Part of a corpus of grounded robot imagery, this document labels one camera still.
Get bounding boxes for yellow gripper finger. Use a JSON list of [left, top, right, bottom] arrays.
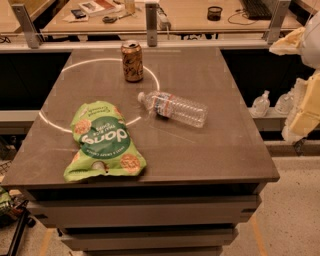
[[282, 73, 320, 143], [269, 27, 305, 56]]

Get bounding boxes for clear plastic water bottle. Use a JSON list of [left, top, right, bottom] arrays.
[[137, 91, 208, 128]]

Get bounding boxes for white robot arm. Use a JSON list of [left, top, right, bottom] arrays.
[[269, 12, 320, 142]]

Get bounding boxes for right small bottle on shelf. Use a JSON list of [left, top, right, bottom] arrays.
[[274, 90, 294, 115]]

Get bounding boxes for small bottle on shelf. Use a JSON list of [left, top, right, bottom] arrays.
[[251, 90, 270, 117], [274, 90, 294, 115]]

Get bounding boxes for left small bottle on shelf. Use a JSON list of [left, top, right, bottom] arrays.
[[251, 90, 270, 117]]

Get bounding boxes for black keyboard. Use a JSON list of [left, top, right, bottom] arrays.
[[240, 0, 272, 20]]

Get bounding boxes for black mesh cup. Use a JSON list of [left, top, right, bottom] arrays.
[[207, 6, 223, 21]]

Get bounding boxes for white power strip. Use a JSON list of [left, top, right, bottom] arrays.
[[157, 6, 171, 31]]

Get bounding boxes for gold soda can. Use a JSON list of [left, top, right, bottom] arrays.
[[121, 40, 143, 82]]

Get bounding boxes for grey drawer cabinet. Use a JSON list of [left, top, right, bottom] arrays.
[[28, 195, 260, 256]]

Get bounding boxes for black sunglasses on desk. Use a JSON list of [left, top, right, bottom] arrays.
[[102, 13, 132, 24]]

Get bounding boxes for book on back desk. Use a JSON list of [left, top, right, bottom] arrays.
[[78, 0, 122, 17]]

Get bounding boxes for green rice chips bag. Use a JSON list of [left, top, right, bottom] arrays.
[[64, 101, 147, 182]]

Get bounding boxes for black phone on desk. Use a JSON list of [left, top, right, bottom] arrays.
[[71, 9, 86, 19]]

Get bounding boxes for right metal bracket post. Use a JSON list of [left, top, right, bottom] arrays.
[[264, 0, 291, 44]]

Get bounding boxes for metal bracket post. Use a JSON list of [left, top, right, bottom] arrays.
[[264, 0, 291, 44], [12, 3, 42, 49], [145, 2, 157, 47]]

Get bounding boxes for middle metal bracket post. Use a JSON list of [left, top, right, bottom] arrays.
[[145, 2, 157, 47]]

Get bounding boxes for left metal bracket post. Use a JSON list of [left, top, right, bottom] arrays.
[[12, 3, 42, 49]]

